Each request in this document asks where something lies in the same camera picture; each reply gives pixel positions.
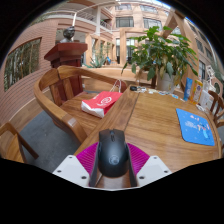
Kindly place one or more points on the red and white bag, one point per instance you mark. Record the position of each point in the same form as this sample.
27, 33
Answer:
101, 103

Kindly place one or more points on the dark red wooden pedestal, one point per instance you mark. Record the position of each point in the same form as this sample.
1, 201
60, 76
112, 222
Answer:
66, 53

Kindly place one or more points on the long wooden planter box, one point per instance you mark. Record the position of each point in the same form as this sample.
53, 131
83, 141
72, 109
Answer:
113, 71

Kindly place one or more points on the blue tube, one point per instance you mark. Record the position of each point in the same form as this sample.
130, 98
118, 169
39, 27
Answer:
188, 88

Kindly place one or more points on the green plant in white pot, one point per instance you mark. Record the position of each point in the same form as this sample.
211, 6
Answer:
160, 53

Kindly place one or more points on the blue printed mouse pad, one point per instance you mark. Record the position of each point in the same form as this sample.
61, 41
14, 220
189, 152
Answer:
195, 128

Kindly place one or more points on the dark bust statue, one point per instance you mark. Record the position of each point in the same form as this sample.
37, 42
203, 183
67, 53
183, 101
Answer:
68, 34

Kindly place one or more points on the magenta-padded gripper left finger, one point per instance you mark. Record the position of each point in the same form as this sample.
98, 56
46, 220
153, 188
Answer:
71, 166

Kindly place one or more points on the black computer mouse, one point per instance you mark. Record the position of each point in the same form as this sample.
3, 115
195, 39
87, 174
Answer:
113, 153

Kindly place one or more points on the wooden armchair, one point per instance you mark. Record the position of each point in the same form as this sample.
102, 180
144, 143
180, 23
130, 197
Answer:
216, 103
10, 143
53, 106

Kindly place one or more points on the white pump bottle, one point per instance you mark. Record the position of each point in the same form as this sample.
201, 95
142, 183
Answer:
206, 99

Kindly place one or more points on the black binder clip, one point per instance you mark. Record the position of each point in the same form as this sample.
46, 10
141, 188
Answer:
133, 88

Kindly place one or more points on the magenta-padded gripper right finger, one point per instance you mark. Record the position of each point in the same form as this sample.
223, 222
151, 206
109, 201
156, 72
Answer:
151, 166

